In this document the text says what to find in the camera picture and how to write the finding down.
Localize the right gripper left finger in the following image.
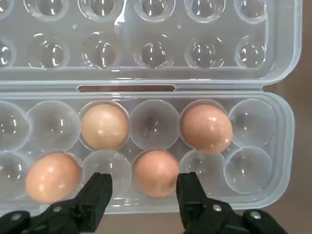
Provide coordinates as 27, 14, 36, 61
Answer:
0, 172, 114, 234

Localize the brown egg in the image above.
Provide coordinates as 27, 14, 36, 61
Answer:
24, 151, 83, 203
179, 105, 234, 155
133, 150, 181, 197
80, 103, 130, 151

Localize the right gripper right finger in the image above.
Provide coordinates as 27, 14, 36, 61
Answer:
175, 171, 294, 234

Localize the transparent twelve-slot egg tray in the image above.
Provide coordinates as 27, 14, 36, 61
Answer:
0, 0, 303, 213

